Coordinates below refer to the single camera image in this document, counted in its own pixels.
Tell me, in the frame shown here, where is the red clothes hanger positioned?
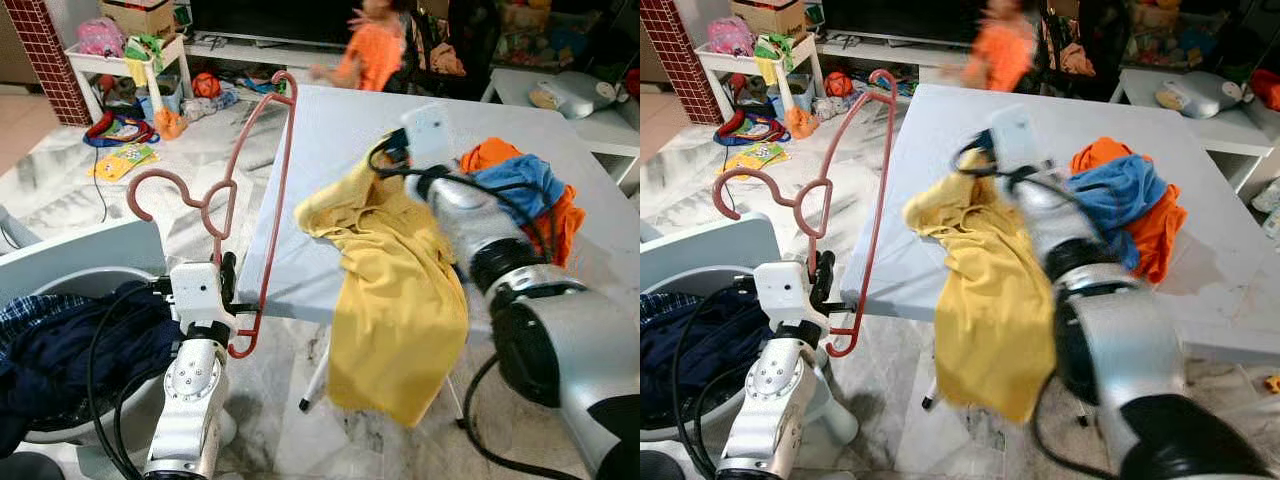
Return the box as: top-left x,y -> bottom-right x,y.
711,68 -> 899,360
126,70 -> 300,360

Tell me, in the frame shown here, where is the cardboard box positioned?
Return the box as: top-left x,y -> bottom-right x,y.
98,0 -> 177,37
730,0 -> 811,39

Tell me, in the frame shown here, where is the orange garment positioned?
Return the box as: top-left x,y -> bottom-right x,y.
458,137 -> 588,269
1067,136 -> 1191,285

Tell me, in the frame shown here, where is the blue plaid shirt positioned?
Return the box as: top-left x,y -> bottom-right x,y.
640,290 -> 703,327
0,292 -> 63,333

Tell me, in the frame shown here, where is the pink backpack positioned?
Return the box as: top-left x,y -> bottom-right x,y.
707,15 -> 757,58
78,17 -> 127,59

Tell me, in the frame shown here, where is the white toy shelf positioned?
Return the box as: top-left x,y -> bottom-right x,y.
695,30 -> 827,126
65,30 -> 191,126

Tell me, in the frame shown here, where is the white low table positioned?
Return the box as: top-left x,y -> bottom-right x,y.
1110,67 -> 1280,193
480,67 -> 641,158

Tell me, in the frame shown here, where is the child in orange shirt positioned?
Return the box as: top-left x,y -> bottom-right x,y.
958,0 -> 1043,94
308,0 -> 409,94

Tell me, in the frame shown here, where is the yellow shirt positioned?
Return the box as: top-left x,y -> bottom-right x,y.
293,155 -> 471,431
900,150 -> 1063,425

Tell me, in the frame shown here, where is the black television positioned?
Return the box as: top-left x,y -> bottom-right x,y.
820,0 -> 993,47
190,0 -> 353,47

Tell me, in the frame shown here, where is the blue red bag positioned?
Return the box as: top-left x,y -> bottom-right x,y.
714,108 -> 791,149
83,110 -> 161,149

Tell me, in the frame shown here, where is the red brick column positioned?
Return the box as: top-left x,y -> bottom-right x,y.
640,0 -> 723,128
0,0 -> 93,128

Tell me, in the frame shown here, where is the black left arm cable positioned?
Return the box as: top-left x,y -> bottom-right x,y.
670,283 -> 761,480
86,283 -> 173,480

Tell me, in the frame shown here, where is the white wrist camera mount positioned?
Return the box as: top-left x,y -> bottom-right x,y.
403,103 -> 457,171
990,103 -> 1047,173
168,262 -> 237,337
752,262 -> 831,337

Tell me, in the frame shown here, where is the black round stand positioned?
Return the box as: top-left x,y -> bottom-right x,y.
0,452 -> 67,480
640,450 -> 687,480

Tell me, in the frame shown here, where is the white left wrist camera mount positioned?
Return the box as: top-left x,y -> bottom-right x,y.
752,262 -> 831,337
168,262 -> 237,337

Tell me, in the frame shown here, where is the colourful picture book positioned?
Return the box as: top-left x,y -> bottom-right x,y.
88,143 -> 160,182
722,143 -> 793,182

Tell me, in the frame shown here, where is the dark navy garment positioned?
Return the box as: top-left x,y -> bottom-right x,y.
640,305 -> 769,423
0,282 -> 183,426

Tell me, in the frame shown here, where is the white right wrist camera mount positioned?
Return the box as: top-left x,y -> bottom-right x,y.
403,103 -> 457,171
990,103 -> 1047,173

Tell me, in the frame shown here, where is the green yellow cloth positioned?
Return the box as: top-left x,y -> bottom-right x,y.
124,34 -> 167,87
754,32 -> 798,87

